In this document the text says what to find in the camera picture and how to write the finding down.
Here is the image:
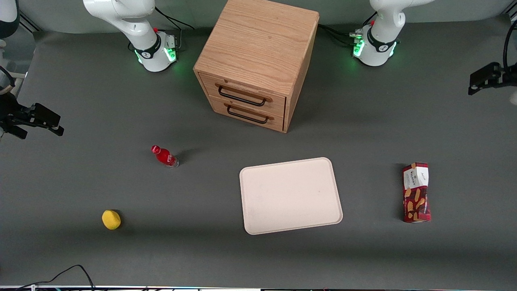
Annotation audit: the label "black cable at table edge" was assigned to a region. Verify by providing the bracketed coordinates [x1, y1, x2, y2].
[15, 264, 96, 291]

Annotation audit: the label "red plastic bottle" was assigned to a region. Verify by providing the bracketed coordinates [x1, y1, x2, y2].
[151, 145, 180, 169]

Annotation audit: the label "beige rectangular tray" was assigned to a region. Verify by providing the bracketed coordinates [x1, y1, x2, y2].
[239, 157, 344, 236]

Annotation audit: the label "black cable at right arm base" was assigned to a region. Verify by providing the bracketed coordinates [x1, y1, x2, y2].
[155, 6, 195, 52]

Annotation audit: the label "wooden drawer, short handle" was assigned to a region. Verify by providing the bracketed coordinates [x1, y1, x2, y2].
[210, 96, 286, 132]

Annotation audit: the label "wooden two-drawer cabinet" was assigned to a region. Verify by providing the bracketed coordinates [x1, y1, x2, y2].
[193, 0, 320, 133]

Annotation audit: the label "short black drawer handle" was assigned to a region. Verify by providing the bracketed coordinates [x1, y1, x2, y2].
[227, 104, 269, 124]

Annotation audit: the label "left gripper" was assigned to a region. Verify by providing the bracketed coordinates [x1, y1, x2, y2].
[468, 62, 517, 96]

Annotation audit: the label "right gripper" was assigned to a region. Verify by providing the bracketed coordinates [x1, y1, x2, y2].
[0, 93, 65, 140]

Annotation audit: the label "red cookie box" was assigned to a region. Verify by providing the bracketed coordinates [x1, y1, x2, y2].
[401, 162, 432, 224]

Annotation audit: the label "yellow lemon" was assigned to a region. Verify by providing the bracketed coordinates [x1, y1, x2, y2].
[101, 209, 122, 231]

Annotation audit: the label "long black drawer handle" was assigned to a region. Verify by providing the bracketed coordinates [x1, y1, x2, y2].
[218, 85, 268, 108]

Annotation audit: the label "black cables at left arm base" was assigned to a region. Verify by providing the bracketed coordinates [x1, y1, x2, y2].
[318, 11, 378, 46]

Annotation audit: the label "wooden drawer, long handle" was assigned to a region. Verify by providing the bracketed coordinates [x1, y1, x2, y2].
[200, 73, 287, 118]

